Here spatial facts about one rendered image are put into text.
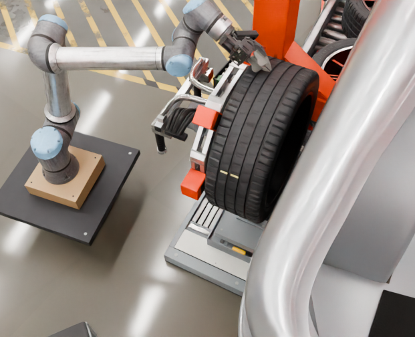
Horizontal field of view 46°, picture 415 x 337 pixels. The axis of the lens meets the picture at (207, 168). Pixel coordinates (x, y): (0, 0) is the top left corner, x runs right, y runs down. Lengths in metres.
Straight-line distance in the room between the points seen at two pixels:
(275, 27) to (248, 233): 1.01
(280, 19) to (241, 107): 0.58
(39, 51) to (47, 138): 0.59
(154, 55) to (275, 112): 0.48
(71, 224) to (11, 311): 0.57
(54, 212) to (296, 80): 1.43
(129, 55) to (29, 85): 1.92
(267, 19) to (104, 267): 1.54
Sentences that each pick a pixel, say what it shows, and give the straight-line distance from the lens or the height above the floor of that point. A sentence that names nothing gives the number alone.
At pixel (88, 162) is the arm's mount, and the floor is 0.39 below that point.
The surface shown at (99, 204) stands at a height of 0.30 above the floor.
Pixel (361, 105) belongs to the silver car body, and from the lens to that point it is 1.03.
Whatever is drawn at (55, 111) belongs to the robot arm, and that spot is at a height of 0.72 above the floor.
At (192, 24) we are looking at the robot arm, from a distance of 1.81.
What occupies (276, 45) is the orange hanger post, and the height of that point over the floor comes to 0.93.
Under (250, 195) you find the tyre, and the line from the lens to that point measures 1.78.
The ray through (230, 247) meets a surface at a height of 0.15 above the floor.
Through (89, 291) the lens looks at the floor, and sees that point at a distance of 2.71.
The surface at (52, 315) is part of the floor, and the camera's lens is 2.73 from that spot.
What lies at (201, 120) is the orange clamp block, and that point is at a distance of 1.73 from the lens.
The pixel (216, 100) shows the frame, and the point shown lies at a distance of 1.81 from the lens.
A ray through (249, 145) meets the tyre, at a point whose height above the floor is 1.09.
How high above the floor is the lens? 2.47
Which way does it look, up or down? 56 degrees down
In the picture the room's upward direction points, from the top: 3 degrees counter-clockwise
